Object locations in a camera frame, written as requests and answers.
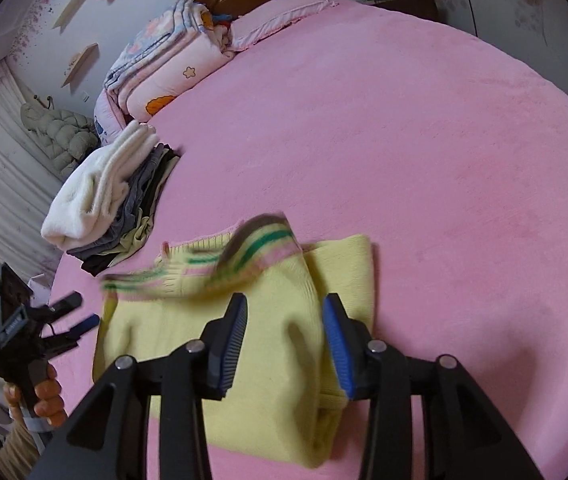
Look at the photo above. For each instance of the yellow knit child cardigan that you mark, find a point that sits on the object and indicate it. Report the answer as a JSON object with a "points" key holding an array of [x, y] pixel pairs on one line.
{"points": [[285, 403]]}

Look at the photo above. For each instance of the pink pillow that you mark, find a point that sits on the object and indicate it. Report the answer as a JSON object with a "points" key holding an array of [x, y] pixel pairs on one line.
{"points": [[269, 18]]}

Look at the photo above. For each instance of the black folded garment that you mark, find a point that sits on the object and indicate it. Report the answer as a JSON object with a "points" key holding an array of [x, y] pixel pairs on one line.
{"points": [[97, 263]]}

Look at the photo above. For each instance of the person left hand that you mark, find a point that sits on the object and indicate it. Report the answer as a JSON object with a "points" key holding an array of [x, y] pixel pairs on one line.
{"points": [[49, 405]]}

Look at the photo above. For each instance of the floral folded quilt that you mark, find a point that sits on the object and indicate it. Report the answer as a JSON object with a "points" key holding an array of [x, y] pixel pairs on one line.
{"points": [[175, 28]]}

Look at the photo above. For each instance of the green puffer jacket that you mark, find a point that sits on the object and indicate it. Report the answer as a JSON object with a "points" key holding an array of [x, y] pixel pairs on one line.
{"points": [[65, 137]]}

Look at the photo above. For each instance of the wooden wall shelf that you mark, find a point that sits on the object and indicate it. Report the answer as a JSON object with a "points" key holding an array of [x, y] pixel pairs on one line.
{"points": [[67, 13], [77, 62]]}

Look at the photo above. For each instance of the pink folded blanket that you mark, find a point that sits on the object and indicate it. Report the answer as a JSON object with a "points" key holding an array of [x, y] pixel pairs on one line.
{"points": [[174, 72]]}

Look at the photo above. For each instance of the white fleece folded garment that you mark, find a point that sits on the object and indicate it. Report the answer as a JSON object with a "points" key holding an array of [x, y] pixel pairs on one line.
{"points": [[89, 199]]}

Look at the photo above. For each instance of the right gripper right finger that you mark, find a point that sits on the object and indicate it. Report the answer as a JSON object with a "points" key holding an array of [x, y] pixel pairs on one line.
{"points": [[465, 435]]}

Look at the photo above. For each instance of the light green folded garment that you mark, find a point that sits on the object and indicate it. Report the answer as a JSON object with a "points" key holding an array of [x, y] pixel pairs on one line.
{"points": [[132, 241]]}

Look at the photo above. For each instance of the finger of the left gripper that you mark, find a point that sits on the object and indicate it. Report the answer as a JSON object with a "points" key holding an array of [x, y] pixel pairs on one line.
{"points": [[60, 308], [84, 326]]}

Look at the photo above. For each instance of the white cartoon cushion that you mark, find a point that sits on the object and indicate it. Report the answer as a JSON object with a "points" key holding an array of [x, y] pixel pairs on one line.
{"points": [[109, 120]]}

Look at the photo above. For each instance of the grey folded garment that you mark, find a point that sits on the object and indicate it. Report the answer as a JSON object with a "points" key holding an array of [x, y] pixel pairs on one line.
{"points": [[126, 215]]}

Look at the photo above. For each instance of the white storage box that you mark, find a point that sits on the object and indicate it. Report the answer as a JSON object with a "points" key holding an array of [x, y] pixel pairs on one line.
{"points": [[41, 288]]}

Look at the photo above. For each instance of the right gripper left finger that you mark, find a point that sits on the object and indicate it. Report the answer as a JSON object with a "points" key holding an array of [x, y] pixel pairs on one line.
{"points": [[106, 435]]}

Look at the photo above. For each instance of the upper wooden wall shelf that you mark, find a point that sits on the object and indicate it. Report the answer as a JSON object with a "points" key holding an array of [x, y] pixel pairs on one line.
{"points": [[67, 13]]}

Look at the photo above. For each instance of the dark wooden nightstand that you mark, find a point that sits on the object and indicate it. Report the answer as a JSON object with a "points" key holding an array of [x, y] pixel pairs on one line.
{"points": [[424, 9]]}

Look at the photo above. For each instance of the white patterned curtain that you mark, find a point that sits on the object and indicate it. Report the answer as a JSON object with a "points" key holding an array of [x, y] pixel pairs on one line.
{"points": [[27, 187]]}

